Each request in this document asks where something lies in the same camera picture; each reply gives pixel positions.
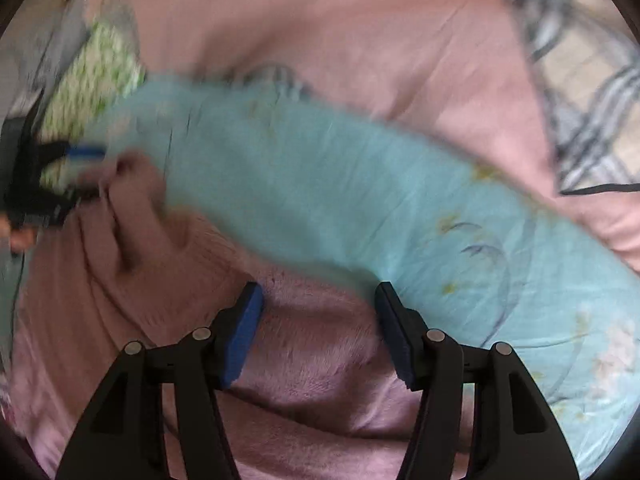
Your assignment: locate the teal floral blanket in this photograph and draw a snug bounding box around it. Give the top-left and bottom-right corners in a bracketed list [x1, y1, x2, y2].
[0, 72, 640, 480]

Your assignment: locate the person's left hand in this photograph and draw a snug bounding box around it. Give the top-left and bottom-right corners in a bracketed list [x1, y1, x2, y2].
[0, 212, 37, 255]

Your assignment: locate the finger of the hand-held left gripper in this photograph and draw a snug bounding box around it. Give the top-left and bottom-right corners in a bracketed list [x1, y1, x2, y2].
[30, 141, 107, 171]
[47, 186, 103, 213]

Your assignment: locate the green checkered small pillow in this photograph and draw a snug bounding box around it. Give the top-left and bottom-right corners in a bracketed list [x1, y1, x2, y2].
[39, 21, 147, 187]

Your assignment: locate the pink bedsheet with plaid hearts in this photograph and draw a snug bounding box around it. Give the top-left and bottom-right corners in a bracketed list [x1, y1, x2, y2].
[82, 0, 640, 273]

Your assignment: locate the pink knitted sweater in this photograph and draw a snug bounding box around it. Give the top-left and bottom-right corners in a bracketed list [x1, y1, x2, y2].
[10, 152, 476, 480]

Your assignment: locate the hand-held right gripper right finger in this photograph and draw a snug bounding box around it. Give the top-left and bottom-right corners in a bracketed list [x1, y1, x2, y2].
[375, 281, 581, 480]

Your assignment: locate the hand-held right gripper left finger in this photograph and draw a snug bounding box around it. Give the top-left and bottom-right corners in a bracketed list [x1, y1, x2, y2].
[55, 281, 265, 480]

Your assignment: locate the grey printed quilt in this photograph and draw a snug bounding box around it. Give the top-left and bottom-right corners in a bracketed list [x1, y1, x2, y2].
[0, 0, 103, 128]

